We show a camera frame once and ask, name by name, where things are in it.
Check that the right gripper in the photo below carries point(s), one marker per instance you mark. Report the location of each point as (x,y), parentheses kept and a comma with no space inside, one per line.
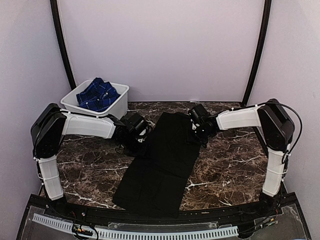
(203,141)

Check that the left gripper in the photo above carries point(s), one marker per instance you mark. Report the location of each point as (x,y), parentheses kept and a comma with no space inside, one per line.
(141,153)

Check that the black long sleeve shirt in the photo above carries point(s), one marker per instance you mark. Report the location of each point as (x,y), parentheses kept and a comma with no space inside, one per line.
(154,185)

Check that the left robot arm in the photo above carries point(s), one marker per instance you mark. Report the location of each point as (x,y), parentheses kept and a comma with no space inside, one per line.
(55,123)

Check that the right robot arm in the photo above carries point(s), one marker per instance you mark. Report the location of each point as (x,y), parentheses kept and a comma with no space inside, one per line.
(277,127)

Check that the white plastic bin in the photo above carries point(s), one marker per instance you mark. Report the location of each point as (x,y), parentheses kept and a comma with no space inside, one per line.
(118,109)

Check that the blue plaid shirt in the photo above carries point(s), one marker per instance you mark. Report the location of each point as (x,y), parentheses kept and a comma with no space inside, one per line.
(98,96)

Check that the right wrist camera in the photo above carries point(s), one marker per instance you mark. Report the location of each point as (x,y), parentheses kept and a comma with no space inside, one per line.
(198,114)

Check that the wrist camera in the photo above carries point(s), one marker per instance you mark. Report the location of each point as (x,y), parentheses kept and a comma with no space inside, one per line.
(137,127)
(198,114)

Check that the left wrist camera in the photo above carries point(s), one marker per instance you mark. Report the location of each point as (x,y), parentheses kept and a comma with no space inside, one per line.
(137,127)

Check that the white slotted cable duct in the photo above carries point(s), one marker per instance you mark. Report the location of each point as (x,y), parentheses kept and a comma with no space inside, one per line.
(119,231)

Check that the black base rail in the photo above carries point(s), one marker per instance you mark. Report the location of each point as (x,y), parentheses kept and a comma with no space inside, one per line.
(241,216)

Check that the right black frame post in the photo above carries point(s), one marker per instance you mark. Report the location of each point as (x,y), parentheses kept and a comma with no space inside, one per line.
(258,52)

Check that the black frame post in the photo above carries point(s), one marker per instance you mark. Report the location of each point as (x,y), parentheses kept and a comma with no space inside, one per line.
(258,52)
(61,43)

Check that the left black frame post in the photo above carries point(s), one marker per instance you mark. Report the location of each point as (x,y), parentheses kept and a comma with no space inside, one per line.
(61,43)

